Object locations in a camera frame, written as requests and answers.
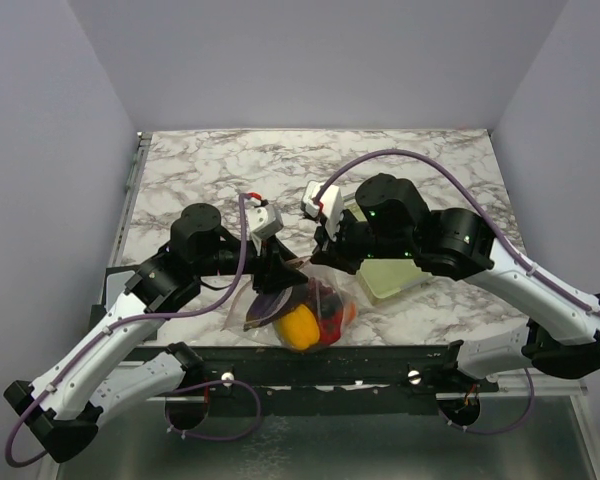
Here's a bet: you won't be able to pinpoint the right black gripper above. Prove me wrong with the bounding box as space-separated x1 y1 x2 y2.
309 205 415 276

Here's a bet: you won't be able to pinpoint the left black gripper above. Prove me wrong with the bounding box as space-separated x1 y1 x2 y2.
196 232 309 294

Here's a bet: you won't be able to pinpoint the dark purple toy eggplant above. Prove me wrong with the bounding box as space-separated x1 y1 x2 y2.
243 284 308 331

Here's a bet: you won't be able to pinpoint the green perforated plastic basket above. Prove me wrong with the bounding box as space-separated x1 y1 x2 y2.
355 258 431 305

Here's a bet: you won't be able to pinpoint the purple toy grapes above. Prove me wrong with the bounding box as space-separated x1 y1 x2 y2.
307 278 343 320

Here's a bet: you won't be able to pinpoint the clear zip top bag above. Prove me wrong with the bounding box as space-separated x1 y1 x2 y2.
223 257 358 352

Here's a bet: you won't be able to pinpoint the yellow toy bell pepper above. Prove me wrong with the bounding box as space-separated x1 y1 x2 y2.
274 304 320 351

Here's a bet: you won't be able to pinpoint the orange toy pumpkin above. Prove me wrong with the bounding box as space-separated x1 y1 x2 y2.
342 302 357 325

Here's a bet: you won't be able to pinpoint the red toy bell pepper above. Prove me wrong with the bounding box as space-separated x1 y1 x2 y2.
319 319 342 346

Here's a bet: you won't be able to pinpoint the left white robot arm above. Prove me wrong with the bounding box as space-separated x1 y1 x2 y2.
4 193 307 463

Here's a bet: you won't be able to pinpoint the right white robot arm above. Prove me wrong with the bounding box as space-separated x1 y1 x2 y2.
301 174 600 391

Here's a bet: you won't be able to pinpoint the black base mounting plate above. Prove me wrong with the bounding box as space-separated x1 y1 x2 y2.
144 344 501 416

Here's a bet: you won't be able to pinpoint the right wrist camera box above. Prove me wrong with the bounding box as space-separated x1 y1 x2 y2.
301 181 345 241

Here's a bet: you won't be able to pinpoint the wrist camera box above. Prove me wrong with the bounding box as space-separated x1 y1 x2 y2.
246 203 284 245
301 181 345 241

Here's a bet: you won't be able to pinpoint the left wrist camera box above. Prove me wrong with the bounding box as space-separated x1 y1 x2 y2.
246 203 284 245

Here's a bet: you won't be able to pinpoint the aluminium frame rail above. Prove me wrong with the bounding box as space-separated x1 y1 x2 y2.
119 359 589 401

